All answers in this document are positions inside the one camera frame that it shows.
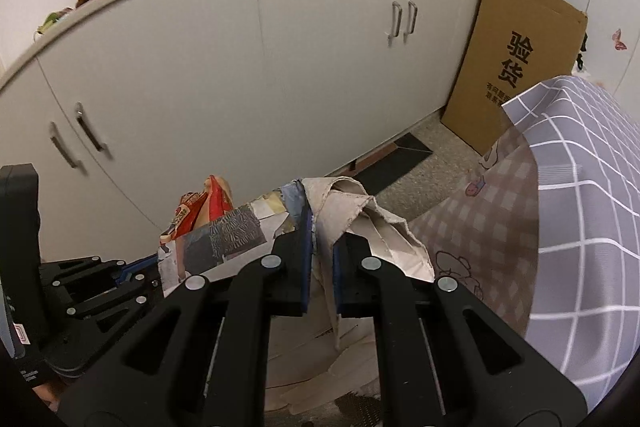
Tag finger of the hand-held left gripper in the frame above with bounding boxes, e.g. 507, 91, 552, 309
65, 279, 163, 334
42, 256, 162, 293

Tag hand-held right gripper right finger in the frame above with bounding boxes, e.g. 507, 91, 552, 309
332, 234, 588, 427

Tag long white cabinet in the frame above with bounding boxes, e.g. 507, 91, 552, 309
0, 0, 488, 265

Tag pink checked cartoon sheet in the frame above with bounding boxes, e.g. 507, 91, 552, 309
407, 137, 541, 338

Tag grey checked cloth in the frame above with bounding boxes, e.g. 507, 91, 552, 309
501, 76, 640, 413

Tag brown cardboard box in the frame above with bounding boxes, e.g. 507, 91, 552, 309
440, 0, 588, 156

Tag newspaper print paper bag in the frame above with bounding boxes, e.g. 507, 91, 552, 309
157, 177, 436, 413

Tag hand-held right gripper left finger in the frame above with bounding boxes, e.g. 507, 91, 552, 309
57, 207, 315, 427

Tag black floor mat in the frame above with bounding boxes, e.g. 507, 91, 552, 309
352, 133, 433, 195

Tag red snack packet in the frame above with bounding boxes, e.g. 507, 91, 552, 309
172, 174, 236, 235

